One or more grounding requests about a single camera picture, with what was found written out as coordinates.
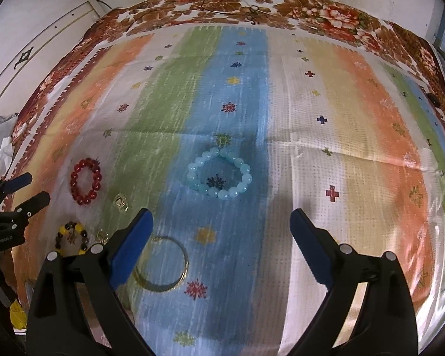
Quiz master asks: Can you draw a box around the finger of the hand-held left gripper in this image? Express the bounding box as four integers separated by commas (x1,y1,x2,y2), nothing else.
0,191,51,230
0,172,34,208

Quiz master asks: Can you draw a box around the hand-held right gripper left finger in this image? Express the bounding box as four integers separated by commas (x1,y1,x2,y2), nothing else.
27,208,156,356

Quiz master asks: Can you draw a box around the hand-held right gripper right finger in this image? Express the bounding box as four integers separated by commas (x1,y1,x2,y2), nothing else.
282,208,419,356

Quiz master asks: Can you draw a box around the light blue bead bracelet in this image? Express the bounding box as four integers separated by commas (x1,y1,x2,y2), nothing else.
186,147,253,201

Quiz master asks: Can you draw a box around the gold bangle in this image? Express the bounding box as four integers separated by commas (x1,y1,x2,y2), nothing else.
133,235,190,293

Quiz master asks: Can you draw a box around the yellow cloth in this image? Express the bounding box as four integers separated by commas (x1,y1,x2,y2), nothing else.
9,297,28,330

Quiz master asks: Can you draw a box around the striped colourful cloth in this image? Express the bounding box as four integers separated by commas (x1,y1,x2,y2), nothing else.
7,26,445,356

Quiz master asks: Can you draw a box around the white cabinet door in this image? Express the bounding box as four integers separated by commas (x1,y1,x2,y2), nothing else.
0,0,101,114

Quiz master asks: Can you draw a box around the floral brown blanket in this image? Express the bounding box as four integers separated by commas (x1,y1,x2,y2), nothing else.
4,0,445,297

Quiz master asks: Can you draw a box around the red bead bracelet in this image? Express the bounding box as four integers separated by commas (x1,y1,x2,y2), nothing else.
70,158,102,206

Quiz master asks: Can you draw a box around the yellow and black bead bracelet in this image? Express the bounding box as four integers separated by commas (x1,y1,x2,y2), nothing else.
55,221,90,256

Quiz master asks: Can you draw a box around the black ornamental door handle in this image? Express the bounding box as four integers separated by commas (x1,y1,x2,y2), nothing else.
15,46,35,69

